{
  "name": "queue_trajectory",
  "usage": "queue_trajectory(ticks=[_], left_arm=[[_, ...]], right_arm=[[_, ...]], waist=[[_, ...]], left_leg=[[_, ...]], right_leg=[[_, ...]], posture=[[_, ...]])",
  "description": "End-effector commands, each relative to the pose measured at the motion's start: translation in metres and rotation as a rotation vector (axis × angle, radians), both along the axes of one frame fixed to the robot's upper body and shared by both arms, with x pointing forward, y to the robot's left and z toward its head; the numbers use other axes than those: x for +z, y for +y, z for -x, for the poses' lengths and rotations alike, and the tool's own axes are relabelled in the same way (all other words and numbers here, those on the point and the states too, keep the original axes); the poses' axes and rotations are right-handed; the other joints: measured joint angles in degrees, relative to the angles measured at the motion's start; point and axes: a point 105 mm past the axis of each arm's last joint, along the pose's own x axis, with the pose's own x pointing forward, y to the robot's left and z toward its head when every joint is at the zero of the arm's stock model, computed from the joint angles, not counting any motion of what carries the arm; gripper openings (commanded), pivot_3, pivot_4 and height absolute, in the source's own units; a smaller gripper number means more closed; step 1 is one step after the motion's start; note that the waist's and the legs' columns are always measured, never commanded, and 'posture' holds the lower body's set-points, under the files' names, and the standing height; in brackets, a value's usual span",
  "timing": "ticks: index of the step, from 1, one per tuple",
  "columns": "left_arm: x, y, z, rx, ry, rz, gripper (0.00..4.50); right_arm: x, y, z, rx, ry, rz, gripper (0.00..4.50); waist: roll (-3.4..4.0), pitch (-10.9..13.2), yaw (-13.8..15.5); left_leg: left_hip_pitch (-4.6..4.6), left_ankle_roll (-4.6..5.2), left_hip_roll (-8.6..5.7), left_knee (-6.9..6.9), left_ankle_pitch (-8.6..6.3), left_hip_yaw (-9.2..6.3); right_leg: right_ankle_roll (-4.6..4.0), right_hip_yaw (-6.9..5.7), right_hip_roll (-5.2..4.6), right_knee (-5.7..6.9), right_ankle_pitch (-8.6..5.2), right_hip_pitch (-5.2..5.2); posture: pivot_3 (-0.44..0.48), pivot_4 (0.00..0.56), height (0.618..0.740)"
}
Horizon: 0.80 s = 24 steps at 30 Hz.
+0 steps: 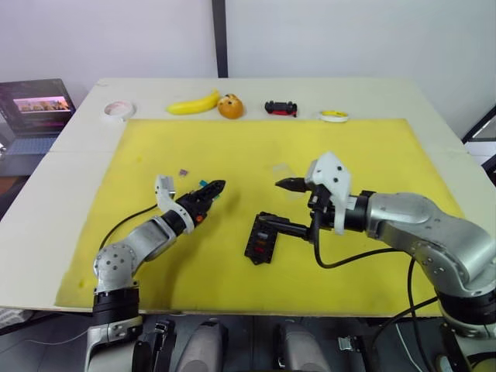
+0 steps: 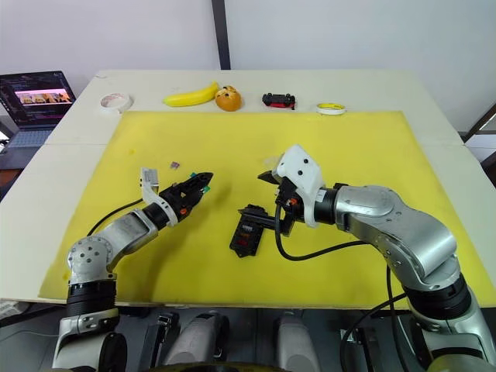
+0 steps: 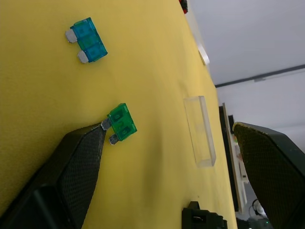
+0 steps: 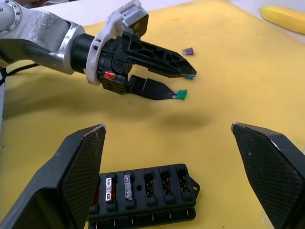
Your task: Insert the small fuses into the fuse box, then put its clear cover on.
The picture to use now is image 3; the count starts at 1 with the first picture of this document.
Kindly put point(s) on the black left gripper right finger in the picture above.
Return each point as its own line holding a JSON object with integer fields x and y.
{"x": 269, "y": 167}

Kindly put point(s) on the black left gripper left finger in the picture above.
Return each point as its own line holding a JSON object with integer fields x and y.
{"x": 71, "y": 171}

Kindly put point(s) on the green blade fuse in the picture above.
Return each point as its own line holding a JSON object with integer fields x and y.
{"x": 121, "y": 125}

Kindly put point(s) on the clear plastic fuse box cover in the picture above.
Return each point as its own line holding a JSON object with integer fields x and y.
{"x": 201, "y": 131}

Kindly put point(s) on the black fuse box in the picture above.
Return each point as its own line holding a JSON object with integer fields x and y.
{"x": 202, "y": 218}

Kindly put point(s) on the blue blade fuse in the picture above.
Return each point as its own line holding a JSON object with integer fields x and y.
{"x": 89, "y": 40}

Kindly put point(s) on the yellow table mat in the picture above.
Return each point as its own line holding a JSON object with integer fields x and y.
{"x": 114, "y": 114}

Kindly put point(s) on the white table edge strip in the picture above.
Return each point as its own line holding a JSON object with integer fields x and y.
{"x": 201, "y": 45}

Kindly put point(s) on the black and red object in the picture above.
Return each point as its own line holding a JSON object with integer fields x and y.
{"x": 184, "y": 5}

